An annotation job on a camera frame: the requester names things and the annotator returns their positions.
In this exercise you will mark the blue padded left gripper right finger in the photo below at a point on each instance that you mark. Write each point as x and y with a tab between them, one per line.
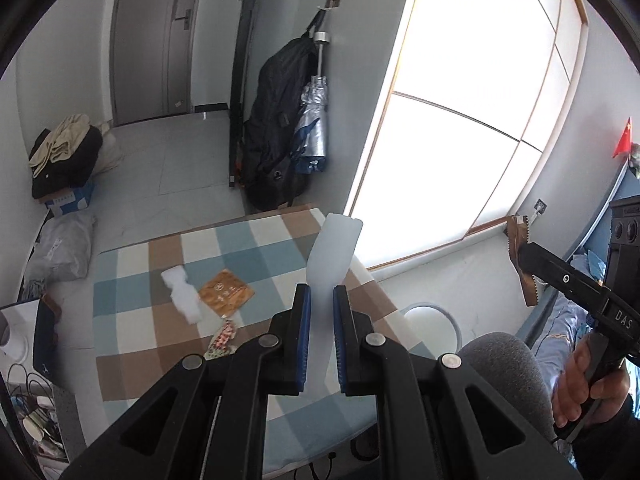
437	418

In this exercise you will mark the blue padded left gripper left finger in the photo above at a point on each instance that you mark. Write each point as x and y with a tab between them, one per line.
206	419

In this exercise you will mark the white plastic bag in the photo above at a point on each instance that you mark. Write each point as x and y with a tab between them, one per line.
327	266

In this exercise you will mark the person's right hand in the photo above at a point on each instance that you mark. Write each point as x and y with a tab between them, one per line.
572	389

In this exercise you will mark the red white snack wrapper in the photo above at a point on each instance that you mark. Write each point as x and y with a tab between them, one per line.
221	343

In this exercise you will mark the white round stool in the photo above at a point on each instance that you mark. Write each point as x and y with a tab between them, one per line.
435	327

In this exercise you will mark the checkered tablecloth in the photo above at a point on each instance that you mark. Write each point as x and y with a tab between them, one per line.
247	271

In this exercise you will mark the grey speckled storage box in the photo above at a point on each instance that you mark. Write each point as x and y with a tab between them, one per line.
49	419

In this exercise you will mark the red flag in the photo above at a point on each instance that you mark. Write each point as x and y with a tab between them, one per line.
624	145

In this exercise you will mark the white navy box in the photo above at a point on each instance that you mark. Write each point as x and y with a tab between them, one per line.
42	360

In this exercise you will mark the white grey utensil holder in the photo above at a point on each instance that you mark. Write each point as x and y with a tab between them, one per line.
16	334

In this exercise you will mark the grey plastic parcel bag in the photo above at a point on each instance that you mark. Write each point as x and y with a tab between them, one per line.
62	254

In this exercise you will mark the black backpack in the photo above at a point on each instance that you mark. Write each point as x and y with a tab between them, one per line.
268	149

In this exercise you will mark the blue white cardboard box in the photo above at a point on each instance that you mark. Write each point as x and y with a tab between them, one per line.
69	200

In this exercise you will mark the bright window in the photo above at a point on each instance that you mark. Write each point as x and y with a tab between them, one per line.
478	90

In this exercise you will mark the silver folded umbrella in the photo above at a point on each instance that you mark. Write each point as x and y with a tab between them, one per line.
310	150

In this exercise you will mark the beige folded clothes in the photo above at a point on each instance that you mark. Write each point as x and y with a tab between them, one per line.
75	138

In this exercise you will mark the grey entrance door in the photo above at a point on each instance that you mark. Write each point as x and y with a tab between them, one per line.
151	58

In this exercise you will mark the black framed glass door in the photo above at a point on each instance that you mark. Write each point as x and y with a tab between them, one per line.
238	76

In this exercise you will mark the wall socket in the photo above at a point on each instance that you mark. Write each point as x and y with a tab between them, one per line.
540	207

